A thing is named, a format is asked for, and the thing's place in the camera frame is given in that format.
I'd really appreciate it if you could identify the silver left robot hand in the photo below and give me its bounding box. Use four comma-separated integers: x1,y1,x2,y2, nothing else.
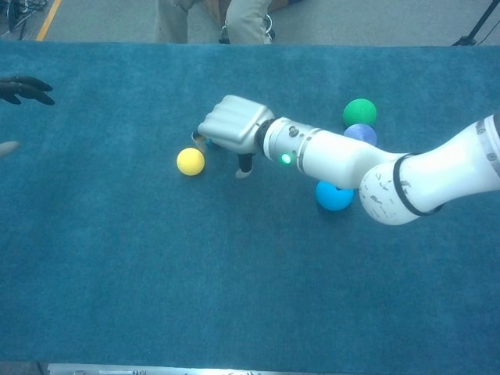
0,76,55,159

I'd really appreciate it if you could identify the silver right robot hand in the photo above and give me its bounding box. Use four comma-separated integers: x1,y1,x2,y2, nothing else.
191,94,276,180

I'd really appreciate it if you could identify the small yellow ball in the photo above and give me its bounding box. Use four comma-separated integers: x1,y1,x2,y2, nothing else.
176,147,206,177

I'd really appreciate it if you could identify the large cyan ball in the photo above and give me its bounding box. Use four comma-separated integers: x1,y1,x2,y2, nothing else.
315,180,355,213

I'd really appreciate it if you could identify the green ball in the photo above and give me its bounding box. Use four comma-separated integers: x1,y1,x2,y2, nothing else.
342,98,378,128

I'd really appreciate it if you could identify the violet ribbed ball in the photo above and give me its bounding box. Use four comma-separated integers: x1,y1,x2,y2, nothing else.
343,123,378,148

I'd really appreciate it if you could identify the person in khaki trousers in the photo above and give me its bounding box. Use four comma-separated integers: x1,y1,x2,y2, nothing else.
155,0,274,45

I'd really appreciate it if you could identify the teal table cloth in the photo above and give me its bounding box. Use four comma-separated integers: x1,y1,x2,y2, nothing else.
0,41,500,370

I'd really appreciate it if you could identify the black tripod stand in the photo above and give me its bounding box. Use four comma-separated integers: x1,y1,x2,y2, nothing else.
452,0,500,47

